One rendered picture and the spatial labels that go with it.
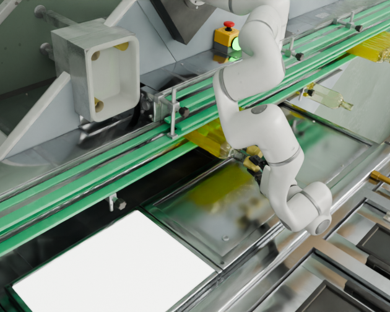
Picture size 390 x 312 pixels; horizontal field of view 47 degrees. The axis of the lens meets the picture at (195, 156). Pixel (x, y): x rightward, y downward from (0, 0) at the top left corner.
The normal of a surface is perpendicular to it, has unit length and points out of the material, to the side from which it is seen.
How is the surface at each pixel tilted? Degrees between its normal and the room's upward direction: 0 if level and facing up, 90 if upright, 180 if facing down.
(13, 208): 90
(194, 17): 1
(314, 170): 90
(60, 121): 0
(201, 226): 90
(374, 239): 90
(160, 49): 0
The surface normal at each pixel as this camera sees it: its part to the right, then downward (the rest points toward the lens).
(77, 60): -0.69, 0.40
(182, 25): 0.72, 0.46
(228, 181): 0.06, -0.80
